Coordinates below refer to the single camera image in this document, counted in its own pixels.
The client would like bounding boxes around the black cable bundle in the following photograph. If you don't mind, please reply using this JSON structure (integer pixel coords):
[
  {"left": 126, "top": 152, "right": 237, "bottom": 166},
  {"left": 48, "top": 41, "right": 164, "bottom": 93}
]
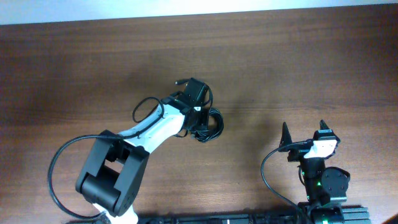
[{"left": 190, "top": 107, "right": 224, "bottom": 144}]

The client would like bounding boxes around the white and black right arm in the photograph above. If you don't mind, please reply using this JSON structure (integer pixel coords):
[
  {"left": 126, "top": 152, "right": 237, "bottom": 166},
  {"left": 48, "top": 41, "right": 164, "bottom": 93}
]
[{"left": 279, "top": 120, "right": 350, "bottom": 224}]

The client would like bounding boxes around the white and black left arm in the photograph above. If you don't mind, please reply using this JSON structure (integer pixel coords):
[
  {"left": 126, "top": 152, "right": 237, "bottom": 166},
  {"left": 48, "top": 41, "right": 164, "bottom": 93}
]
[{"left": 75, "top": 78, "right": 211, "bottom": 223}]

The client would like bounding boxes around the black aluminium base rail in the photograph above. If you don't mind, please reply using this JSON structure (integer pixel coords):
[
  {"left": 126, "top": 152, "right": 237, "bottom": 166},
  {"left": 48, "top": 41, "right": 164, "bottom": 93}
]
[{"left": 138, "top": 207, "right": 371, "bottom": 224}]

